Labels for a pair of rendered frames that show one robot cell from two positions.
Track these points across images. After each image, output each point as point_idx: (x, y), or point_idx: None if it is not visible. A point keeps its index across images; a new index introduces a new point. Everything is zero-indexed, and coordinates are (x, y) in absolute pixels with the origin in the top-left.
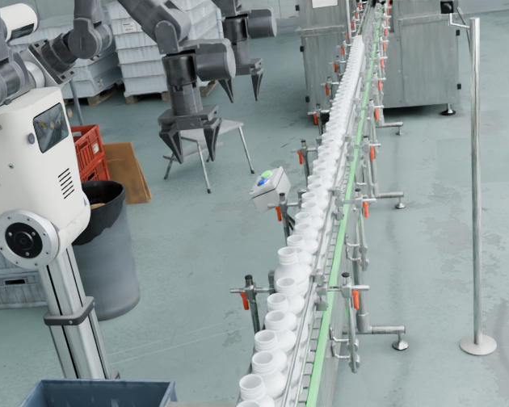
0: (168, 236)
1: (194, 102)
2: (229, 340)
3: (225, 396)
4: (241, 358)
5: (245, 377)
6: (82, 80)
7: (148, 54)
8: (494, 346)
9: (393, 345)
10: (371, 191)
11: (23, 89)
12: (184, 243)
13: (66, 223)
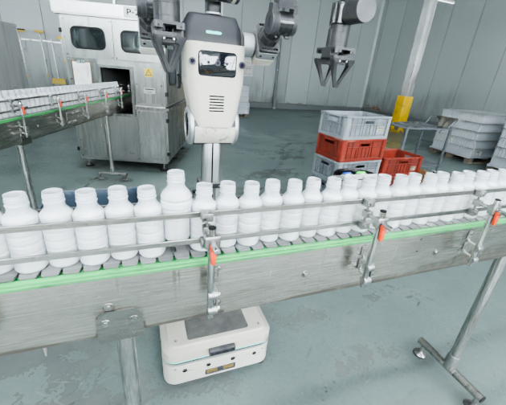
0: None
1: (159, 10)
2: (369, 296)
3: (328, 314)
4: (361, 308)
5: None
6: (467, 147)
7: None
8: None
9: (464, 399)
10: (475, 253)
11: (227, 42)
12: None
13: (204, 125)
